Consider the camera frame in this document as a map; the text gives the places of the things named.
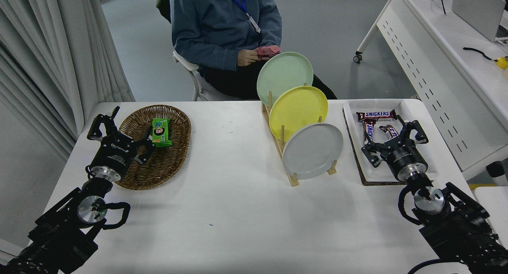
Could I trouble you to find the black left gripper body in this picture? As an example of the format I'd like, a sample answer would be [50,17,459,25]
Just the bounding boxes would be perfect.
[90,132,139,175]

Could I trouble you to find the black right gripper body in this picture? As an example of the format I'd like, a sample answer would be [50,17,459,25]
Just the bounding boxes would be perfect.
[383,142,429,173]

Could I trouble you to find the grey plate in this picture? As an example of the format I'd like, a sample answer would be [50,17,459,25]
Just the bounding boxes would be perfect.
[282,123,344,180]

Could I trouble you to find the pink phone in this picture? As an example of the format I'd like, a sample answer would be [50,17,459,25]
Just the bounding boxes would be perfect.
[256,45,281,61]

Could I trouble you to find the yellow plate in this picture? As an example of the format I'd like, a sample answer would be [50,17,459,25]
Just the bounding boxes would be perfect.
[269,86,329,143]

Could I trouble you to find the wooden plate rack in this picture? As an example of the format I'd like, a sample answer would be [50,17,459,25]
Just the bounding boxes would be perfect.
[262,83,338,187]

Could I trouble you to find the pale green plate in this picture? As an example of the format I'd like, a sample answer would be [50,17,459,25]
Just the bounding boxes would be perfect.
[256,52,314,107]

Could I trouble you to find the person's right hand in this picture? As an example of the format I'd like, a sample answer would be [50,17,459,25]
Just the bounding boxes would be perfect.
[237,49,261,67]

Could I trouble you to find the Snickers bar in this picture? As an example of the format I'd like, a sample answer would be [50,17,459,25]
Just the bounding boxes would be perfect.
[362,121,377,146]
[379,124,401,140]
[356,109,398,123]

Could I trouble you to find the green snack packet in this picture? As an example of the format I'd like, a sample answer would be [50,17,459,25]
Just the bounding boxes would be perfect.
[152,118,173,148]

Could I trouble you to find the white tray with dark base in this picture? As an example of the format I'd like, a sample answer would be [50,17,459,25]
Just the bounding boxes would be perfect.
[342,99,439,186]

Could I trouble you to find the brown wicker basket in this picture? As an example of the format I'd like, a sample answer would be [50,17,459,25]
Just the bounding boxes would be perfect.
[115,104,192,191]

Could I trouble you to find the white desk with perforated panel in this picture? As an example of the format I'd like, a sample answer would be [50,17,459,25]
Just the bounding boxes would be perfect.
[353,0,508,181]

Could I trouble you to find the white chair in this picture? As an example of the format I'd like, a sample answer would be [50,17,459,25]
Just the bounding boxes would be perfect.
[173,51,246,102]

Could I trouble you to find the white curtain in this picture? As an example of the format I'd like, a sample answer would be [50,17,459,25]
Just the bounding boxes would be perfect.
[0,0,135,161]

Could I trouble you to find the black cylinder object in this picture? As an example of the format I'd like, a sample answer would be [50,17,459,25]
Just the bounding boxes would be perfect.
[486,161,508,186]

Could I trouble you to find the person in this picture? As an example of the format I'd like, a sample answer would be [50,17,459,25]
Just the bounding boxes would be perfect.
[170,0,338,101]

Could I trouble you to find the silver laptop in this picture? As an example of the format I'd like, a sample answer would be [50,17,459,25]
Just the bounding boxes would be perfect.
[452,0,508,43]

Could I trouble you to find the black cable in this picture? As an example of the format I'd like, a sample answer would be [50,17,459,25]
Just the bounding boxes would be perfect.
[463,47,498,62]

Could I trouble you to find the blue lanyard with badge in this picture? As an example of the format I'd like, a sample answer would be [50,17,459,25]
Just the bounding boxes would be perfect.
[222,0,262,33]

